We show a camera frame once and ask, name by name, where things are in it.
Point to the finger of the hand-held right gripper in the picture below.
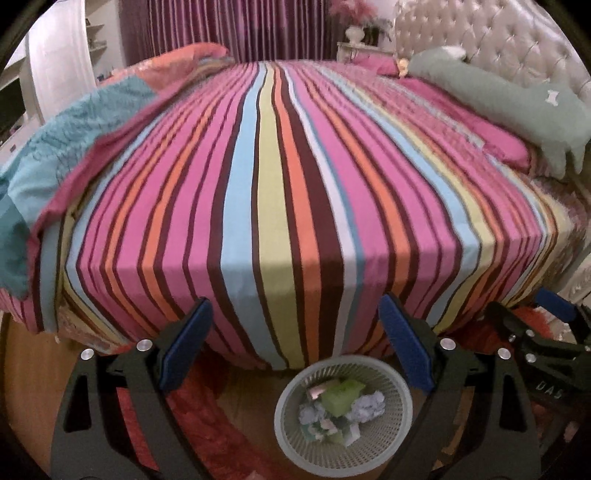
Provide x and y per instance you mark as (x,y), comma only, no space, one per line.
(558,304)
(508,327)

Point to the red shaggy rug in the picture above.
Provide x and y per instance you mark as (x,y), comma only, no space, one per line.
(198,415)

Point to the white plastic mesh wastebasket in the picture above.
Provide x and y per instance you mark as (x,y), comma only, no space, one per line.
(300,454)

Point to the white paper ball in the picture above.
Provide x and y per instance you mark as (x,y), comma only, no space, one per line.
(369,404)

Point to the dark screen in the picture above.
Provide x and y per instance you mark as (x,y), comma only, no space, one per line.
(9,106)

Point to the dark green potted plant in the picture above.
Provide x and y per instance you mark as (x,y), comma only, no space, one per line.
(376,30)

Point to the small yellow plush toy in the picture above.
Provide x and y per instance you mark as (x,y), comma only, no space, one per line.
(403,67)

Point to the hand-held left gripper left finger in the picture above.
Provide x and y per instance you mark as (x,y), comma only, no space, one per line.
(184,346)

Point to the small pink pillow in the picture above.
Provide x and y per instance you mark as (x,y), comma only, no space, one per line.
(374,64)

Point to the purple curtains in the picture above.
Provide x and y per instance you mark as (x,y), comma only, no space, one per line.
(231,27)

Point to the green dog-shaped pillow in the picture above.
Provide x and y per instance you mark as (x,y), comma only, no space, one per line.
(508,92)

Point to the white ornate nightstand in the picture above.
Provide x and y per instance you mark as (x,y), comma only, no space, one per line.
(364,51)

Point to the green pink tissue pack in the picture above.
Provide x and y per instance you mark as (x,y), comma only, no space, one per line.
(330,429)

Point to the large light green box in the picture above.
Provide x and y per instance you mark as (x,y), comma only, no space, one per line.
(341,397)

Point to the pink flower bouquet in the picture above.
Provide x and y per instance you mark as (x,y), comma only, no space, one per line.
(351,9)

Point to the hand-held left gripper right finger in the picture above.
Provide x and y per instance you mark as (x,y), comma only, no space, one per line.
(406,344)

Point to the bed with striped sheet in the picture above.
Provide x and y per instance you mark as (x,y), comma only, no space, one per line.
(277,207)

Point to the beige tufted headboard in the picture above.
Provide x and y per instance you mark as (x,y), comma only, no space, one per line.
(498,27)

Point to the teal and orange quilt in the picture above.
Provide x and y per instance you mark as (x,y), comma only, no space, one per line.
(60,147)

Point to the white vase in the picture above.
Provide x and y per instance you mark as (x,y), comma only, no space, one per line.
(354,34)

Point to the white shelf cabinet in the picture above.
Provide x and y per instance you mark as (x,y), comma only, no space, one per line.
(55,55)

